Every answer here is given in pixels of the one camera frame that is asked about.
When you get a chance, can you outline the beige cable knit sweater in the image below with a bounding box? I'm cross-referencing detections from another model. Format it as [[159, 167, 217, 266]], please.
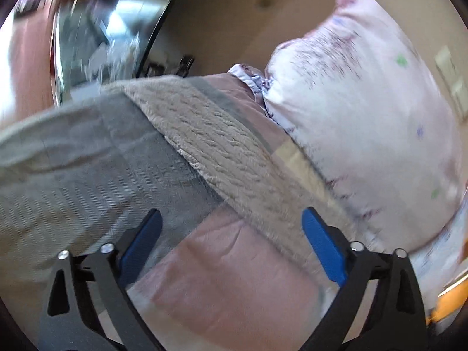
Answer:
[[104, 75, 355, 284]]

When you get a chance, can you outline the pastel patchwork bed quilt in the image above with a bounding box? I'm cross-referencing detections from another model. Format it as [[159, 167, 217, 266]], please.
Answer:
[[0, 72, 468, 351]]

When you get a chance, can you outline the round mirror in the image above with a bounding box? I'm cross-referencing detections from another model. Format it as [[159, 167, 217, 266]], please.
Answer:
[[51, 0, 174, 105]]

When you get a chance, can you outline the wooden headboard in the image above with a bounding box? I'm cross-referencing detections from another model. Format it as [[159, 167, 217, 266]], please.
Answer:
[[426, 275, 468, 324]]

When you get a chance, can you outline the white wall switch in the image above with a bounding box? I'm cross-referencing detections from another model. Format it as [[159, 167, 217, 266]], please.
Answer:
[[435, 45, 468, 121]]

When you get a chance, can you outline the pink floral pillow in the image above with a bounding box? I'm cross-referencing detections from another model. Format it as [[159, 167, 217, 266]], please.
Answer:
[[264, 0, 464, 250]]

